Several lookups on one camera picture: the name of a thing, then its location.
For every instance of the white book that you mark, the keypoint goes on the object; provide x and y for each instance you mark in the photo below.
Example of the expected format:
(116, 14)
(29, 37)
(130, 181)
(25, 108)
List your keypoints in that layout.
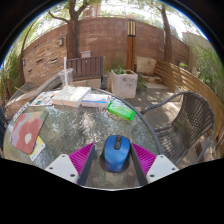
(71, 96)

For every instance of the white drinking straw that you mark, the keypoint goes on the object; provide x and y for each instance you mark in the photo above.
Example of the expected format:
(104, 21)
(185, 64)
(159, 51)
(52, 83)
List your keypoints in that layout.
(65, 71)

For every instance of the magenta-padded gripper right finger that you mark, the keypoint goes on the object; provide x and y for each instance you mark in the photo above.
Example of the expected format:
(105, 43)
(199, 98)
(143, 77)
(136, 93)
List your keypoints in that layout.
(146, 161)

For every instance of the stone raised planter bed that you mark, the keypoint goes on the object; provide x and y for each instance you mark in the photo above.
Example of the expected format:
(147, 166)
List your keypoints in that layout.
(30, 91)

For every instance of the green wipes pack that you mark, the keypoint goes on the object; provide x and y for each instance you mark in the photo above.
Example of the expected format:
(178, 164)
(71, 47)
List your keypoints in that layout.
(120, 111)

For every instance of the forked tree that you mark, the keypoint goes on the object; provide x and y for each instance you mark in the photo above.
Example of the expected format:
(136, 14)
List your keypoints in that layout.
(72, 36)

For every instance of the red floral mouse pad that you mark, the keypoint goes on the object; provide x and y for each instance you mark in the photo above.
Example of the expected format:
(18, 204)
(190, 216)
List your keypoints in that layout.
(28, 131)

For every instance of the dark wall lamp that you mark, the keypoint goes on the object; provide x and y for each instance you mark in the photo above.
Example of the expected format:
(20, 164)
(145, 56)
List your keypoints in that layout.
(23, 62)
(61, 41)

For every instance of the wooden slat fence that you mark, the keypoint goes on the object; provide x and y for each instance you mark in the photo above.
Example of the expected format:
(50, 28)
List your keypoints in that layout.
(186, 80)

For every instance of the white square planter with plant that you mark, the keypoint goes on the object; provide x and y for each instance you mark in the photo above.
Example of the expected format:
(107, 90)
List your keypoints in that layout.
(124, 85)

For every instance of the black metal chair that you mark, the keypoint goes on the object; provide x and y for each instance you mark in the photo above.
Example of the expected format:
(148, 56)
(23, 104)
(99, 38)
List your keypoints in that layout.
(2, 125)

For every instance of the white and blue tissue pack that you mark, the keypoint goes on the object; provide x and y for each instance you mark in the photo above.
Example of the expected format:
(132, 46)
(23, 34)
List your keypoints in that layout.
(96, 100)

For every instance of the grey wicker chair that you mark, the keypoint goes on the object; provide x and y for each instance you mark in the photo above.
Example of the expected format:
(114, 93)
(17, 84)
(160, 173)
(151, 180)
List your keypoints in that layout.
(193, 120)

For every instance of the wooden garden lamp post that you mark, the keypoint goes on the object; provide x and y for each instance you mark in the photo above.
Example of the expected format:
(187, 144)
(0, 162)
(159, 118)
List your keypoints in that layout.
(131, 50)

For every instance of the colourful sticker sheet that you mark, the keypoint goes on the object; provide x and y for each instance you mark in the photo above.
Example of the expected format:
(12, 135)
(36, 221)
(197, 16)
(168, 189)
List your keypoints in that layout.
(43, 98)

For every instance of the dark wooden bench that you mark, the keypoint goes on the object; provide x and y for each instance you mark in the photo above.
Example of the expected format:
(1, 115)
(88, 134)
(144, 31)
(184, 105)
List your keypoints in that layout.
(85, 66)

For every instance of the blue and black computer mouse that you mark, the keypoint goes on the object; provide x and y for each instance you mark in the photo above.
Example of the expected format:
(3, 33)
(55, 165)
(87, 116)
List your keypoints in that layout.
(116, 155)

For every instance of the beige stone block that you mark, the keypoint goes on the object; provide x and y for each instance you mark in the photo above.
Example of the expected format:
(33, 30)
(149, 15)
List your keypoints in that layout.
(146, 65)

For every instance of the grey wall box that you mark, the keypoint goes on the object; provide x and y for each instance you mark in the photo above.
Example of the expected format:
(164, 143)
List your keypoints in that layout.
(86, 54)

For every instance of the slim tree trunk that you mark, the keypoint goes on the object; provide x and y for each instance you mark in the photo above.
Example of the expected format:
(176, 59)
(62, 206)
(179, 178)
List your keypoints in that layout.
(166, 36)

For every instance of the clear plastic cup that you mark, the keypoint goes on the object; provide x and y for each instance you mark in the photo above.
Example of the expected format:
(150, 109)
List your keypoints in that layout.
(70, 77)

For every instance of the white license plate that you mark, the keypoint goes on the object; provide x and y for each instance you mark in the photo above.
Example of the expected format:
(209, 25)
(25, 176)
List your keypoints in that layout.
(18, 115)

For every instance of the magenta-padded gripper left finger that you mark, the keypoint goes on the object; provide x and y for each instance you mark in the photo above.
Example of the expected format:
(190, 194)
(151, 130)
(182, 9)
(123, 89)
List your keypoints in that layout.
(80, 161)

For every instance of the yellow printed card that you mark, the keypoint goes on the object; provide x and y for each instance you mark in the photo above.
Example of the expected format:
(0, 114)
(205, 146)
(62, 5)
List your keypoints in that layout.
(37, 150)

